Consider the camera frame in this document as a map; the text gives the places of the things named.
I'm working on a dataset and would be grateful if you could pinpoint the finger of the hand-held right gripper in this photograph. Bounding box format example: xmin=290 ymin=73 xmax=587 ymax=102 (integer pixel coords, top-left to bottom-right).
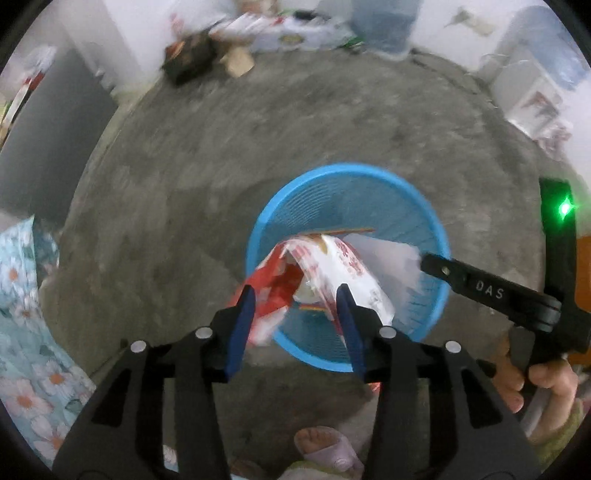
xmin=420 ymin=253 xmax=561 ymax=333

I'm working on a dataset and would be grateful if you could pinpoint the blue water jug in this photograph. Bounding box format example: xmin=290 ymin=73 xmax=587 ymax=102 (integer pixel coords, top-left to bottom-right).
xmin=353 ymin=0 xmax=423 ymax=54

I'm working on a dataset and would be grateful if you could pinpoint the pile of snack packets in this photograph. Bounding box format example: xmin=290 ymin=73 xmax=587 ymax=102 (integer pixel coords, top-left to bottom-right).
xmin=0 ymin=74 xmax=42 ymax=144

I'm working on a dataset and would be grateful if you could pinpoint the blue floral blanket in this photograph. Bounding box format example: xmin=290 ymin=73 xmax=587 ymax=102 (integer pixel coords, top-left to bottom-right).
xmin=0 ymin=215 xmax=100 ymax=467

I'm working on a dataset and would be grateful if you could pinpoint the white red printed bag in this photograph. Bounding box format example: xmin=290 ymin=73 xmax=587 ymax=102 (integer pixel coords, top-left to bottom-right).
xmin=505 ymin=76 xmax=573 ymax=148

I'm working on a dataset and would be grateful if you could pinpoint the clear plastic bag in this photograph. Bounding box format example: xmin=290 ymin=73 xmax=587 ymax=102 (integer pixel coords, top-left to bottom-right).
xmin=344 ymin=233 xmax=428 ymax=330

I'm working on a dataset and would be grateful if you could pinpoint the tan cardboard piece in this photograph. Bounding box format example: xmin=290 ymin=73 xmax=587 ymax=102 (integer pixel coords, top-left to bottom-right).
xmin=225 ymin=44 xmax=256 ymax=78

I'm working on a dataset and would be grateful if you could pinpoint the blue plastic basket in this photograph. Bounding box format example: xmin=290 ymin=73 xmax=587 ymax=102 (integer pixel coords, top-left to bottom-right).
xmin=245 ymin=162 xmax=452 ymax=374

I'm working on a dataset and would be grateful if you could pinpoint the white printed carton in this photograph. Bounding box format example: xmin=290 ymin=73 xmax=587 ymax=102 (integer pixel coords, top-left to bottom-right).
xmin=208 ymin=11 xmax=356 ymax=52

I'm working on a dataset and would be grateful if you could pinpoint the dark bag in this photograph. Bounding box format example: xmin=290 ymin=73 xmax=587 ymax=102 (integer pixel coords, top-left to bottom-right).
xmin=161 ymin=32 xmax=218 ymax=86

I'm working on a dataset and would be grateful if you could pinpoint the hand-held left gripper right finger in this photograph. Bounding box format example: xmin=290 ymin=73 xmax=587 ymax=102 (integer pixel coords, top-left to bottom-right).
xmin=335 ymin=283 xmax=542 ymax=480

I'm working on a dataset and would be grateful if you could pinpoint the red white packaging bag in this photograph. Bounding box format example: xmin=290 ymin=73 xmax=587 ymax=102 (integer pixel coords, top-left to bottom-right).
xmin=231 ymin=233 xmax=396 ymax=347

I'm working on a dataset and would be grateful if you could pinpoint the grey cabinet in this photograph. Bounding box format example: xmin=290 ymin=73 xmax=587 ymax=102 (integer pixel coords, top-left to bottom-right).
xmin=0 ymin=48 xmax=120 ymax=222

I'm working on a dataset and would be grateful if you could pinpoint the translucent plastic container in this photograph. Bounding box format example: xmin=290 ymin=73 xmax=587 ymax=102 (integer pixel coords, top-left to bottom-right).
xmin=480 ymin=4 xmax=591 ymax=93

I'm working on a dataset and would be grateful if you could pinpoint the person's right hand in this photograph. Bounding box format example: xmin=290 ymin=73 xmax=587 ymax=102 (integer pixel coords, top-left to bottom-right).
xmin=489 ymin=339 xmax=581 ymax=416

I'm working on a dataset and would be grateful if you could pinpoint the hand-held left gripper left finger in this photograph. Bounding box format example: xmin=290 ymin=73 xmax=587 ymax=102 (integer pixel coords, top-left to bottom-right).
xmin=52 ymin=285 xmax=257 ymax=480

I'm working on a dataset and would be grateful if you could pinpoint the person's foot in slipper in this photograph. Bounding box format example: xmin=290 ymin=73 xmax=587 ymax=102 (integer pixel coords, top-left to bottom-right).
xmin=293 ymin=425 xmax=365 ymax=474

